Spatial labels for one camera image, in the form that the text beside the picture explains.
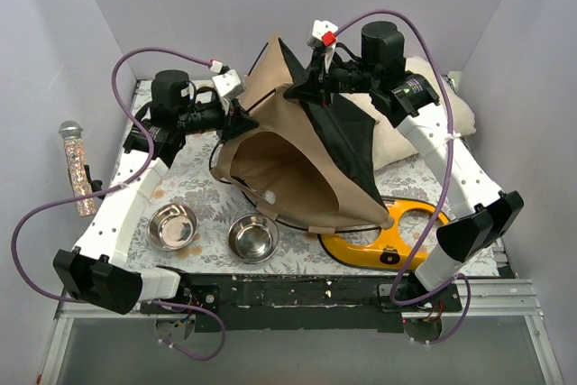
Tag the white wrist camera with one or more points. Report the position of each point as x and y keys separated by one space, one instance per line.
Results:
x=322 y=36
x=228 y=83

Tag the right steel bowl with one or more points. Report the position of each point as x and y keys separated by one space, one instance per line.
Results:
x=253 y=238

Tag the cream fluffy pillow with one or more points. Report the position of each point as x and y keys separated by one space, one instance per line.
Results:
x=389 y=146

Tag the left steel bowl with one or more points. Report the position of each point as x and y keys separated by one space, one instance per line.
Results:
x=172 y=227

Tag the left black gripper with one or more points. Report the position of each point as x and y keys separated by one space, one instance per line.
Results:
x=231 y=121

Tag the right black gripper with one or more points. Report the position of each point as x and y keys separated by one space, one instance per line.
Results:
x=321 y=83

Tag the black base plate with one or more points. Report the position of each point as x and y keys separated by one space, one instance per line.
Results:
x=280 y=302

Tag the glitter toy microphone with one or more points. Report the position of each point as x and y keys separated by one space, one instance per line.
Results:
x=71 y=134

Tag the beige fabric pet tent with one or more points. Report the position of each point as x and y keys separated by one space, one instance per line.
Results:
x=310 y=164

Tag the floral table mat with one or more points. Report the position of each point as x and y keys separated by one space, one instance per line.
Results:
x=217 y=205

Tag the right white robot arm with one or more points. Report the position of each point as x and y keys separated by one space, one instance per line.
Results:
x=423 y=115

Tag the yellow double bowl holder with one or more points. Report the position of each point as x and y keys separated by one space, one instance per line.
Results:
x=388 y=251

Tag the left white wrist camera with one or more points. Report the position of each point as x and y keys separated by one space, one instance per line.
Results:
x=228 y=83

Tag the aluminium frame rail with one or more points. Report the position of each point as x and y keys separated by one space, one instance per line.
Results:
x=489 y=332

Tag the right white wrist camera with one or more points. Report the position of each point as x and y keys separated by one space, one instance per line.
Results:
x=322 y=36

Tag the steel bowl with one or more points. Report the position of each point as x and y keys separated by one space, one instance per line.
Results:
x=253 y=238
x=172 y=227

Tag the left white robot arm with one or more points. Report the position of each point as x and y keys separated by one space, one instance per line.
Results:
x=93 y=271

